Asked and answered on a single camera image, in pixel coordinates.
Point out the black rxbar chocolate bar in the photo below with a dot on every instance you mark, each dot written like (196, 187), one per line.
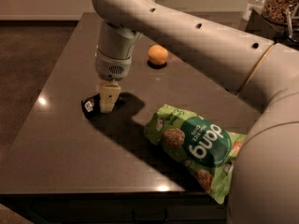
(93, 106)

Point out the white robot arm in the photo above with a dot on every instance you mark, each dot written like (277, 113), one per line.
(265, 183)

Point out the green dang chips bag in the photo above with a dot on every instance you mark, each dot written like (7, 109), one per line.
(204, 148)

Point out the clear jar of granola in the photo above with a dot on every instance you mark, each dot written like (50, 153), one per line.
(275, 10)

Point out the clear plastic bottle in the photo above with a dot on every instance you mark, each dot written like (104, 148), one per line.
(251, 5)

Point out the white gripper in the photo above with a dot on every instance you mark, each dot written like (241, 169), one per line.
(112, 66)

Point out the dark snack tray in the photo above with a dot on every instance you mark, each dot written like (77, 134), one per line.
(260, 26)

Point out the orange fruit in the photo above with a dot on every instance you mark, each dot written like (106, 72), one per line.
(158, 55)

